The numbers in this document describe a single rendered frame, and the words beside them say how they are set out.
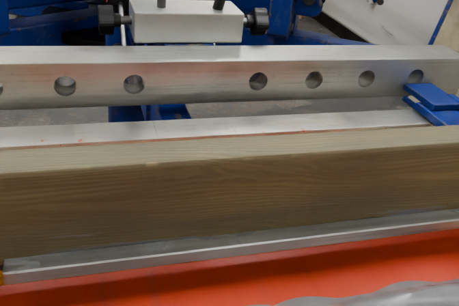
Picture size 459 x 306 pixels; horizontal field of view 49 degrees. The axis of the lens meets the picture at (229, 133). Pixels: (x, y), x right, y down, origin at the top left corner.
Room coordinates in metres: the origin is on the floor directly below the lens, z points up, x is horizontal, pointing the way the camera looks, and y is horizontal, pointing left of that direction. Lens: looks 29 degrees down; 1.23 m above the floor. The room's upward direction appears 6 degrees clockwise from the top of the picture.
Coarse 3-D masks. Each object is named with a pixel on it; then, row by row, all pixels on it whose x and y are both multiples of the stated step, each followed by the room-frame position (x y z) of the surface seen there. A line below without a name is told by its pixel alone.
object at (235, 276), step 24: (192, 264) 0.29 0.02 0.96; (216, 264) 0.29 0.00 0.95; (240, 264) 0.29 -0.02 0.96; (0, 288) 0.25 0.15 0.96; (24, 288) 0.25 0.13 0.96; (48, 288) 0.25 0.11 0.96; (72, 288) 0.25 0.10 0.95; (96, 288) 0.26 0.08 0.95; (120, 288) 0.26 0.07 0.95; (144, 288) 0.26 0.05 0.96; (168, 288) 0.26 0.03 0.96; (192, 288) 0.26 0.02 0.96; (216, 288) 0.27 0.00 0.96; (240, 288) 0.27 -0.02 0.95
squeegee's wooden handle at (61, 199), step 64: (448, 128) 0.36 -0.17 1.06; (0, 192) 0.24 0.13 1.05; (64, 192) 0.25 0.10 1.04; (128, 192) 0.26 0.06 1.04; (192, 192) 0.27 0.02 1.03; (256, 192) 0.29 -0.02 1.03; (320, 192) 0.30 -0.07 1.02; (384, 192) 0.32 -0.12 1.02; (448, 192) 0.34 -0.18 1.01; (0, 256) 0.23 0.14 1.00
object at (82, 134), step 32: (0, 128) 0.40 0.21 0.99; (32, 128) 0.41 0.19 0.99; (64, 128) 0.41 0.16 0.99; (96, 128) 0.42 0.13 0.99; (128, 128) 0.43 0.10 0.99; (160, 128) 0.43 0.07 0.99; (192, 128) 0.44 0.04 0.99; (224, 128) 0.45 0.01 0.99; (256, 128) 0.46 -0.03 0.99; (288, 128) 0.46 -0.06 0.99; (320, 128) 0.47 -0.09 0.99; (352, 128) 0.48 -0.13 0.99; (384, 128) 0.49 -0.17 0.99
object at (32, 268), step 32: (320, 224) 0.30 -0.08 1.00; (352, 224) 0.31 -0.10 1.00; (384, 224) 0.31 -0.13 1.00; (416, 224) 0.32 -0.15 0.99; (448, 224) 0.32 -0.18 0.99; (32, 256) 0.24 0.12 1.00; (64, 256) 0.24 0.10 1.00; (96, 256) 0.24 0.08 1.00; (128, 256) 0.25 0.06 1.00; (160, 256) 0.25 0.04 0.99; (192, 256) 0.26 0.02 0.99; (224, 256) 0.27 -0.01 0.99
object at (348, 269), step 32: (256, 256) 0.31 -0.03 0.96; (288, 256) 0.31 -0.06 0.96; (320, 256) 0.31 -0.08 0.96; (352, 256) 0.32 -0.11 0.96; (384, 256) 0.32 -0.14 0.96; (416, 256) 0.33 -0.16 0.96; (448, 256) 0.33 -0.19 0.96; (288, 288) 0.27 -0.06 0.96; (320, 288) 0.28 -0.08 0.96; (352, 288) 0.28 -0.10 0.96
